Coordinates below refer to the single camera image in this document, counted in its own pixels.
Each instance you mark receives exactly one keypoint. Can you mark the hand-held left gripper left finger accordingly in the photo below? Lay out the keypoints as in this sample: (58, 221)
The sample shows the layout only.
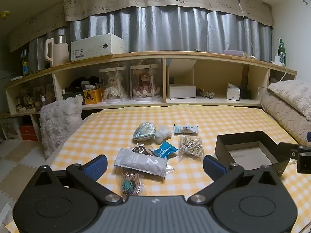
(97, 166)

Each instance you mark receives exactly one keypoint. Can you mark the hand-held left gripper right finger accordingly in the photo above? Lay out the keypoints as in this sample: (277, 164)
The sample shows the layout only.
(213, 167)

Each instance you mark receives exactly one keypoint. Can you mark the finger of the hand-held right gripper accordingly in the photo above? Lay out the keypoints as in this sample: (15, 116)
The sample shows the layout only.
(309, 136)
(289, 150)

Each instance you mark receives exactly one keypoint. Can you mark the black box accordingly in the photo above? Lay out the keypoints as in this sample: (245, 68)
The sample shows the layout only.
(247, 155)

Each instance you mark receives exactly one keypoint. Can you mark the white blue sachet packet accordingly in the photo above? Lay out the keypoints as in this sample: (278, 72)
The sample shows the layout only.
(185, 129)

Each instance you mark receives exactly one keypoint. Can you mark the blue floral brocade pouch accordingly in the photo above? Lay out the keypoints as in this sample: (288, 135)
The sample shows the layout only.
(144, 131)

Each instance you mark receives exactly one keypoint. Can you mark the bag of rubber bands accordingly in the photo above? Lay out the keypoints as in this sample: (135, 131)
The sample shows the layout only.
(190, 148)

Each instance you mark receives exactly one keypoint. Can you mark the quilted beige blanket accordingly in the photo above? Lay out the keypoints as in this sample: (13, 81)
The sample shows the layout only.
(284, 119)

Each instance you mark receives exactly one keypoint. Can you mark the yellow checked sheet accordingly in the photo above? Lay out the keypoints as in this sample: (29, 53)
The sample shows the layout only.
(102, 136)

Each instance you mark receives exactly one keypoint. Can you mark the clear bag with teal ornament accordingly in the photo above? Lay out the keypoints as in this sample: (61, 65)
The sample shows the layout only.
(128, 183)

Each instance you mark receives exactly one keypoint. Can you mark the grey foil packet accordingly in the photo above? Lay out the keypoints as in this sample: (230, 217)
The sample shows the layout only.
(138, 162)

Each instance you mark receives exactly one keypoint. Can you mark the fluffy beige blanket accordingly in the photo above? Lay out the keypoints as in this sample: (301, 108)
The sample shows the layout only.
(291, 94)

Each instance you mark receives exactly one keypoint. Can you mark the clear bag with dark item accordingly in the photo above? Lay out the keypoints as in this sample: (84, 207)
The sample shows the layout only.
(139, 149)

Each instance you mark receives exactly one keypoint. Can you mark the small blue packet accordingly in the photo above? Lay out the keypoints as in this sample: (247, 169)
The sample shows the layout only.
(165, 150)

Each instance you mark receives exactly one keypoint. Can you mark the grey fluffy pillow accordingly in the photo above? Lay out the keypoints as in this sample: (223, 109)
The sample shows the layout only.
(59, 126)

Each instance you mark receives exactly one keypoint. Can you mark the yellow black carton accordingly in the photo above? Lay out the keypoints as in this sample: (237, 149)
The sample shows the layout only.
(91, 96)

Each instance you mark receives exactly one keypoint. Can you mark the black fuzzy item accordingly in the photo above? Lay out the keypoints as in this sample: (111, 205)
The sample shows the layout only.
(246, 94)

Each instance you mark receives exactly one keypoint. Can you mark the red box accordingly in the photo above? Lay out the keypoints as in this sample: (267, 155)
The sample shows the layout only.
(28, 133)

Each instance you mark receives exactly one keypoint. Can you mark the white tissue pack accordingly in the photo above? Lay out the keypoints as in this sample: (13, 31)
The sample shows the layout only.
(233, 92)

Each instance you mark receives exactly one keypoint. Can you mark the white dress doll cylinder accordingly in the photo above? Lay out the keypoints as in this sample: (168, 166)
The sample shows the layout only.
(113, 87)

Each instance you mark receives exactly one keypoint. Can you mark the small white box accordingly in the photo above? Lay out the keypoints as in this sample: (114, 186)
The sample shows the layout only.
(182, 91)

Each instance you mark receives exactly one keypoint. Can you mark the white charger plug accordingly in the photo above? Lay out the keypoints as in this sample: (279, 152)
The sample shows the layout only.
(278, 59)

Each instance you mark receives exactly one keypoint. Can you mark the green glass bottle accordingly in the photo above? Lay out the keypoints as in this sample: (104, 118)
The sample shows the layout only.
(282, 53)

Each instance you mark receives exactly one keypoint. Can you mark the row of small figurines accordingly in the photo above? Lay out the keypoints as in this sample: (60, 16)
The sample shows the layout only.
(31, 99)

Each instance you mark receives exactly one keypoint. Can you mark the red dress doll cylinder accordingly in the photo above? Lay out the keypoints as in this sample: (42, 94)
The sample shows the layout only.
(145, 85)

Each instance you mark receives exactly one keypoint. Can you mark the wooden shelf unit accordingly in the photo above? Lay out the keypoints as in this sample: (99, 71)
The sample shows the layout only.
(209, 55)

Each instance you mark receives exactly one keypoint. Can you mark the purple flat box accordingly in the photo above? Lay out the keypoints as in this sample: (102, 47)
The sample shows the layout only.
(234, 53)

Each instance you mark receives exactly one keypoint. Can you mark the white storage box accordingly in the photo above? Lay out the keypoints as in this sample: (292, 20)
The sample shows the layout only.
(97, 47)

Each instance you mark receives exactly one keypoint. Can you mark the blue yellow label bottle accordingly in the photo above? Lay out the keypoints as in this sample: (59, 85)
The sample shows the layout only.
(25, 64)

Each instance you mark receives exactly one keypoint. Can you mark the silver curtain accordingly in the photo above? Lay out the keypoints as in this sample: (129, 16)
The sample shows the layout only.
(170, 29)

